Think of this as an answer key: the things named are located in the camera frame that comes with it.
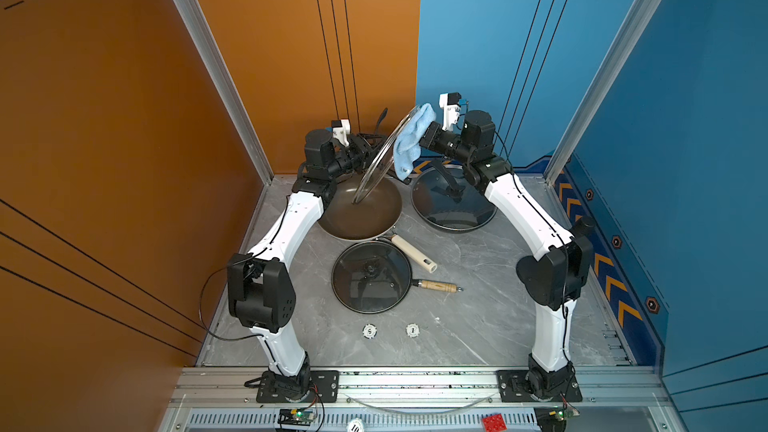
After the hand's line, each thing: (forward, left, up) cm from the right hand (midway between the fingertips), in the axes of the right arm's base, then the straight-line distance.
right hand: (410, 126), depth 76 cm
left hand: (-3, +5, -1) cm, 6 cm away
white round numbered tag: (-59, +13, -35) cm, 70 cm away
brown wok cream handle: (+5, +16, -39) cm, 42 cm away
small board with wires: (-56, -36, -41) cm, 78 cm away
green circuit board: (-57, +29, -42) cm, 77 cm away
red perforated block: (-58, -19, -40) cm, 73 cm away
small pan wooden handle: (-26, -8, -38) cm, 47 cm away
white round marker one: (-37, -1, -41) cm, 56 cm away
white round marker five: (-38, +11, -41) cm, 57 cm away
